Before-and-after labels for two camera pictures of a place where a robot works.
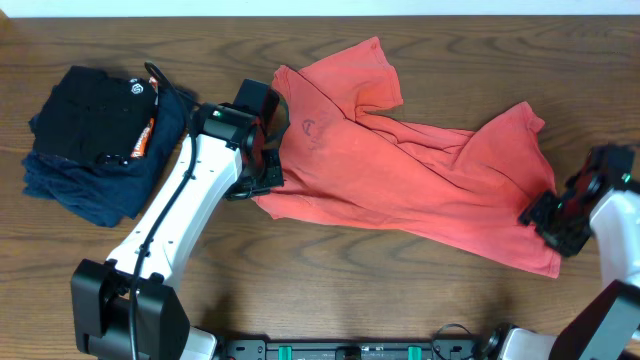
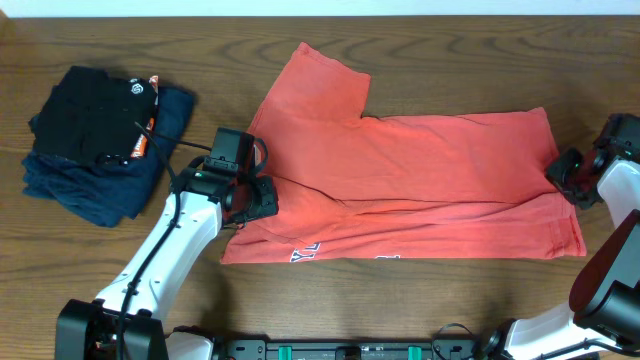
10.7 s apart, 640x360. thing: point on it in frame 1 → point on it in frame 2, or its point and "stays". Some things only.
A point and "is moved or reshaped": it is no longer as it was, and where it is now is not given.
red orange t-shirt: [469, 188] is moved or reshaped
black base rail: [333, 349] stays
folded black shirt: [93, 115] stays
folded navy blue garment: [108, 195] stays
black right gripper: [536, 215] → [557, 173]
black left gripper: [276, 179] → [270, 201]
